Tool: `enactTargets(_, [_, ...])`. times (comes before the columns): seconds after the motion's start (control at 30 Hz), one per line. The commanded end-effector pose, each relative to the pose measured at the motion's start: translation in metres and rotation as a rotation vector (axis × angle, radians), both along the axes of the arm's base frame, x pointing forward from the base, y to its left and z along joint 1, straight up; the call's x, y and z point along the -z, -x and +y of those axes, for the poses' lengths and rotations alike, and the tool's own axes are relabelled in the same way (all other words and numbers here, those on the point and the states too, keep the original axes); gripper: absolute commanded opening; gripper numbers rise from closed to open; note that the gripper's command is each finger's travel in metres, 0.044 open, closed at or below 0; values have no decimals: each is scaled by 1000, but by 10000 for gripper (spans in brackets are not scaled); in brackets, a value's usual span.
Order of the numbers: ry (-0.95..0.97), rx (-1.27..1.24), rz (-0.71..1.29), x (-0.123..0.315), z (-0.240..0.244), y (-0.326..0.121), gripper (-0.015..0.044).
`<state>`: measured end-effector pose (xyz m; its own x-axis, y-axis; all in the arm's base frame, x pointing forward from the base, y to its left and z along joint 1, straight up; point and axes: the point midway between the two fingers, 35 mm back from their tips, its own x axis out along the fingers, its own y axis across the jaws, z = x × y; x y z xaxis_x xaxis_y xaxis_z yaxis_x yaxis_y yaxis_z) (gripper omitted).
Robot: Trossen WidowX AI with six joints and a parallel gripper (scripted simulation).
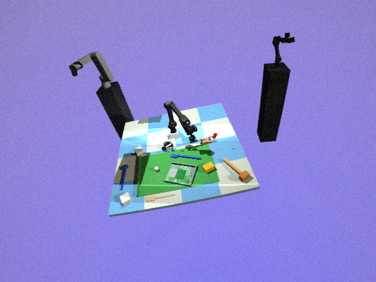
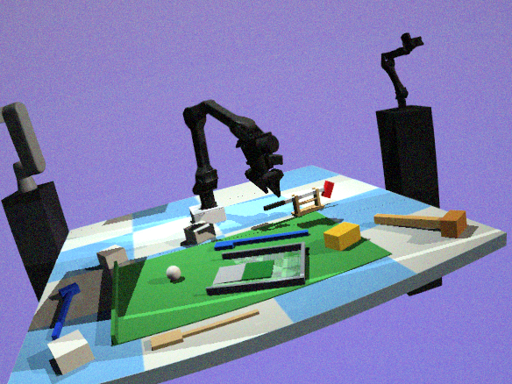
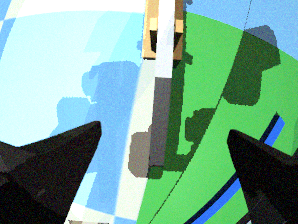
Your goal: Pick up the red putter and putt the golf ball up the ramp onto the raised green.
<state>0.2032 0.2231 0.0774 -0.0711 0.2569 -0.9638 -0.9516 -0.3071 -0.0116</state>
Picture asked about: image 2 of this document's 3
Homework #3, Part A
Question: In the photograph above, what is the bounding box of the white golf ball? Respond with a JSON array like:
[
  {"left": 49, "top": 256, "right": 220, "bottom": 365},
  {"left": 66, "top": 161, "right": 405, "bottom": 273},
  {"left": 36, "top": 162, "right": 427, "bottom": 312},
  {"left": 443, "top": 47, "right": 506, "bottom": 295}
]
[{"left": 166, "top": 266, "right": 181, "bottom": 281}]

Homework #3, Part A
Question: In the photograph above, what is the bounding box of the yellow block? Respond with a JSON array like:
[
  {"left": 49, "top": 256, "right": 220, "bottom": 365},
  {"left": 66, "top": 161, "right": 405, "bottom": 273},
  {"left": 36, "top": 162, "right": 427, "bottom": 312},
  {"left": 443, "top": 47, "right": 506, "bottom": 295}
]
[{"left": 324, "top": 222, "right": 361, "bottom": 251}]

